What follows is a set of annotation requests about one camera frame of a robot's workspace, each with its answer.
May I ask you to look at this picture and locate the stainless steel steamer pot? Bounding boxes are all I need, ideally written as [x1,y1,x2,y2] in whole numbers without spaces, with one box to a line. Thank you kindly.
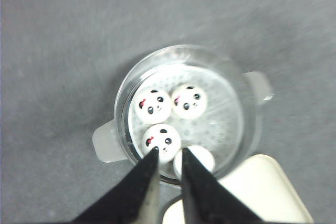
[92,45,274,185]

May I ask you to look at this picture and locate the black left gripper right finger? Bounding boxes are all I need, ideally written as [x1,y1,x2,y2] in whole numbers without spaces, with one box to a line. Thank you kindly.
[181,148,263,223]

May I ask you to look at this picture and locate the beige plastic tray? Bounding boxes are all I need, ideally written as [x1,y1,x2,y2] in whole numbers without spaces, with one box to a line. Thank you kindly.
[159,154,314,223]

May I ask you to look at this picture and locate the panda bun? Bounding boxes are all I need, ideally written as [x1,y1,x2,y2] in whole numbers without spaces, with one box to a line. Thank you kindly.
[134,88,172,124]
[173,145,215,179]
[141,124,181,164]
[171,83,208,120]

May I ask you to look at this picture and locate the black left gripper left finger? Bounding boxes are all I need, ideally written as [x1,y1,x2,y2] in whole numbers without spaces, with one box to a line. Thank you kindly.
[71,147,160,223]

